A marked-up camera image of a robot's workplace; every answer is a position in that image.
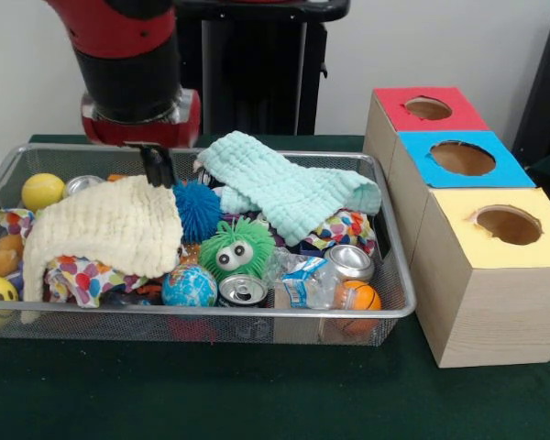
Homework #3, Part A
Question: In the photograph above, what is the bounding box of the wooden box with three holes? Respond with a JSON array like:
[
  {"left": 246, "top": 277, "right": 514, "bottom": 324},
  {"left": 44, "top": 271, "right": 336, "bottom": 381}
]
[{"left": 362, "top": 87, "right": 550, "bottom": 369}]

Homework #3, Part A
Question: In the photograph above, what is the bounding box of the mint green cloth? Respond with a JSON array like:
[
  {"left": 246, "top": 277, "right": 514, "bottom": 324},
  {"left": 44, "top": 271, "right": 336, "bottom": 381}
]
[{"left": 194, "top": 130, "right": 382, "bottom": 247}]

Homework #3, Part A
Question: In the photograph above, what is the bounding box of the plain yellow ball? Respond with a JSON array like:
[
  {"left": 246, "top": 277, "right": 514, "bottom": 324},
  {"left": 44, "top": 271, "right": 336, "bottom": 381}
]
[{"left": 20, "top": 172, "right": 66, "bottom": 213}]

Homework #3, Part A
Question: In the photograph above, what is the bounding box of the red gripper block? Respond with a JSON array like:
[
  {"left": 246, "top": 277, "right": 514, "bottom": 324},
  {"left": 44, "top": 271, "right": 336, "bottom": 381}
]
[{"left": 81, "top": 89, "right": 203, "bottom": 189}]

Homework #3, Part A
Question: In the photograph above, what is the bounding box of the silver can with closed top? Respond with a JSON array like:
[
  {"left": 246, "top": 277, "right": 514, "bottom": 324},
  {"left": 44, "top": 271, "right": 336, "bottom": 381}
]
[{"left": 323, "top": 243, "right": 375, "bottom": 283}]

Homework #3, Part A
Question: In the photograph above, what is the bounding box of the clear mesh bin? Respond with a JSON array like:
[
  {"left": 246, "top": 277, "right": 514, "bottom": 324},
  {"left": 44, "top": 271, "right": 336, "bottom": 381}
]
[{"left": 0, "top": 142, "right": 418, "bottom": 347}]

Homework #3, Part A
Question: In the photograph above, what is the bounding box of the cream yellow cloth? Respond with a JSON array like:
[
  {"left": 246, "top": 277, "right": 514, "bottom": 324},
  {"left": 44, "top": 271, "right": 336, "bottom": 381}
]
[{"left": 20, "top": 174, "right": 184, "bottom": 324}]

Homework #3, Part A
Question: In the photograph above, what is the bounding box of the green fuzzy toy with eyes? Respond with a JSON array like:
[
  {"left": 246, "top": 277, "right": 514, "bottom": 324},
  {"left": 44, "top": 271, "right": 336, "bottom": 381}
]
[{"left": 198, "top": 216, "right": 276, "bottom": 281}]

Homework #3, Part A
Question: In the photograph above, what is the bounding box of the blue spiky ball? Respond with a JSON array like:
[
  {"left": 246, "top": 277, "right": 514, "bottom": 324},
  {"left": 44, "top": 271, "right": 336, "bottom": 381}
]
[{"left": 171, "top": 180, "right": 223, "bottom": 243}]

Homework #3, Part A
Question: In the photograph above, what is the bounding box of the crushed clear plastic bottle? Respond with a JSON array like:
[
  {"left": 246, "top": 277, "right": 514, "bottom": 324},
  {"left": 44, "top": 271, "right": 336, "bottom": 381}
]
[{"left": 273, "top": 255, "right": 349, "bottom": 310}]

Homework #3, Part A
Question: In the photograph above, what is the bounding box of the silver can with open top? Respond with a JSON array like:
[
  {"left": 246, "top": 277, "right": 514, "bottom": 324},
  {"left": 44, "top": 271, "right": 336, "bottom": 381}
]
[{"left": 217, "top": 273, "right": 269, "bottom": 308}]

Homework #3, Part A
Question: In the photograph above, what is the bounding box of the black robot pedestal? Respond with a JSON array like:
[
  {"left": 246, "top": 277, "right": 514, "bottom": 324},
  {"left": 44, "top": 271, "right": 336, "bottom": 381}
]
[{"left": 170, "top": 0, "right": 351, "bottom": 137}]

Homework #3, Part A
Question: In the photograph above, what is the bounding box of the globe print ball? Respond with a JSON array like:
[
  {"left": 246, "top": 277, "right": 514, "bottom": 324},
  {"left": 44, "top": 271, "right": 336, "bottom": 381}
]
[{"left": 160, "top": 265, "right": 218, "bottom": 308}]

